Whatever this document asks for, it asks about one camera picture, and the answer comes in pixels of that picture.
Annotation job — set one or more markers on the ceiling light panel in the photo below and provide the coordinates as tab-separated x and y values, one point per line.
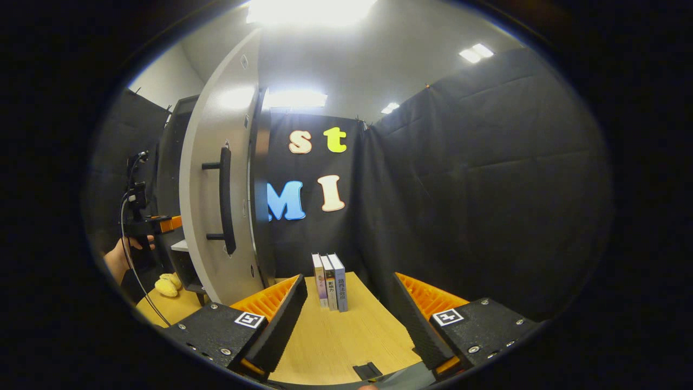
476	53
390	108
295	99
311	12

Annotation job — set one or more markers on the dark grey cabinet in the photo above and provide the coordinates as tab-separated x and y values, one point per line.
262	244

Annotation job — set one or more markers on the blue grey spine book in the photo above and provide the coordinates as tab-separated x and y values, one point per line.
341	284

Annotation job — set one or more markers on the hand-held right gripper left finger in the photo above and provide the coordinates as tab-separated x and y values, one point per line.
284	325

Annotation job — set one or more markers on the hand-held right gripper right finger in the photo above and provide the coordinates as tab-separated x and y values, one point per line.
414	325

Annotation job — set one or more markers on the white cabinet shelf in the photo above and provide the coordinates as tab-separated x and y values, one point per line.
180	245

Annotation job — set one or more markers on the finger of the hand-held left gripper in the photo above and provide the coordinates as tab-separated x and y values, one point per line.
170	223

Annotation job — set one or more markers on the black backdrop cloth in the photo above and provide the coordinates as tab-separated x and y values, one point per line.
487	189

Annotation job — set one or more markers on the small black clip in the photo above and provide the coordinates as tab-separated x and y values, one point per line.
367	371

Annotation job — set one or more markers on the cream plush toy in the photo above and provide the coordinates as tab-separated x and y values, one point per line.
167	286

